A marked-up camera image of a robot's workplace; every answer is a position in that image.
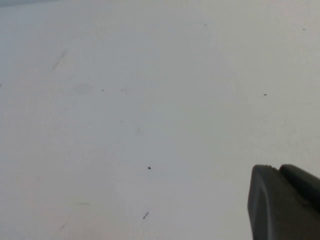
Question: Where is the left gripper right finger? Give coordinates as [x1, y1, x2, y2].
[278, 163, 320, 204]

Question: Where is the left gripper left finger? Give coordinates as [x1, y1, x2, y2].
[246, 164, 320, 240]

